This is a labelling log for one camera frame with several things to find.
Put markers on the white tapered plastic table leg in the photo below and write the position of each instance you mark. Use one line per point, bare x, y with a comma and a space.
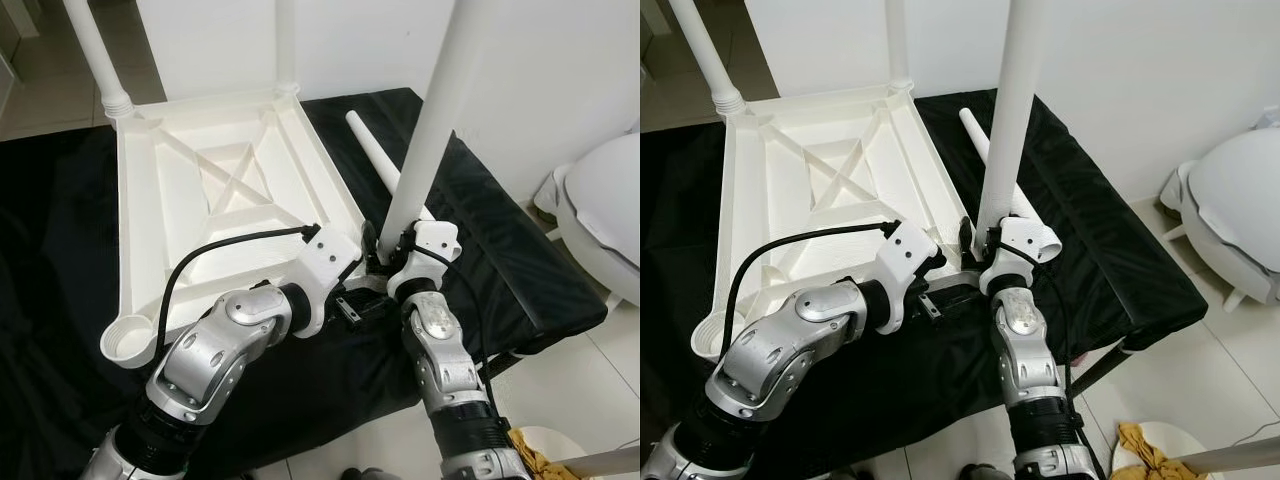
430, 120
287, 45
980, 140
1015, 110
898, 45
95, 55
375, 150
705, 55

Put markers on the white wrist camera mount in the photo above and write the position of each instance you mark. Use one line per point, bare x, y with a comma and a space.
435, 240
908, 250
328, 255
1030, 238

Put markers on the black table cloth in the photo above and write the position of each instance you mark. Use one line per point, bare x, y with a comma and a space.
680, 230
50, 250

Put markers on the yellow crumpled cloth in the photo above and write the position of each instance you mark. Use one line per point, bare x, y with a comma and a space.
1140, 450
535, 458

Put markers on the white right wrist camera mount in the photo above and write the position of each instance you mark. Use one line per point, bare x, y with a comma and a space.
435, 240
1030, 238

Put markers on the white plastic chair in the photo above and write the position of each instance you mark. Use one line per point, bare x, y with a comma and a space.
1235, 200
605, 200

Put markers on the white round bar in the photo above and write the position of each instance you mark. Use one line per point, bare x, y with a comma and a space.
605, 460
1235, 455

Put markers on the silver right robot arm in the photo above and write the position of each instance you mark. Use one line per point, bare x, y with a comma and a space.
440, 345
1030, 345

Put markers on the white round basket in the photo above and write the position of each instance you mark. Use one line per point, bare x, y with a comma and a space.
560, 438
1195, 440

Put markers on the white plastic children table top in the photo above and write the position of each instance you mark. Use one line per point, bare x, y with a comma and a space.
790, 170
180, 170

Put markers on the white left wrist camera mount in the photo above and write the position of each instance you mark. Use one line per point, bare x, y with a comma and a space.
328, 255
908, 250

